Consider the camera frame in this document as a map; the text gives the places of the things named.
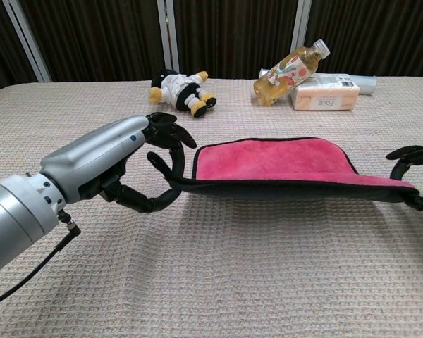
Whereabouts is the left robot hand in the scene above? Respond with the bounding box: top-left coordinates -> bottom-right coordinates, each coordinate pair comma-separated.
40,111 -> 198,215

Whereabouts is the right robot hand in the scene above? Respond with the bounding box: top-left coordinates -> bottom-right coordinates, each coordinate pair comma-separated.
386,142 -> 423,213

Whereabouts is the pink and black cloth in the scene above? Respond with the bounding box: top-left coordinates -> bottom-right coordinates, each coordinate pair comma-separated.
172,137 -> 420,205

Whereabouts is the black white plush doll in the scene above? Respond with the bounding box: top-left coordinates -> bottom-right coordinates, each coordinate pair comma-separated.
148,70 -> 218,118

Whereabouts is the peach face wash box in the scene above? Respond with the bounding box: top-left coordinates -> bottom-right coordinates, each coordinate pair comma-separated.
290,73 -> 360,112

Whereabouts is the yellow tea bottle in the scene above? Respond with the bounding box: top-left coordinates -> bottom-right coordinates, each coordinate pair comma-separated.
253,39 -> 331,106

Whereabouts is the beige woven tablecloth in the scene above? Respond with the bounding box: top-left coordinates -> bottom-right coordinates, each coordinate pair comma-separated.
0,73 -> 423,338

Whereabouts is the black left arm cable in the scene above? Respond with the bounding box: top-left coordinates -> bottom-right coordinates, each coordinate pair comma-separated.
0,209 -> 82,311

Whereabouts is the grey metal partition post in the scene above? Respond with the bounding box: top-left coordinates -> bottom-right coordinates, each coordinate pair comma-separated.
1,0 -> 53,83
156,0 -> 180,73
290,0 -> 313,54

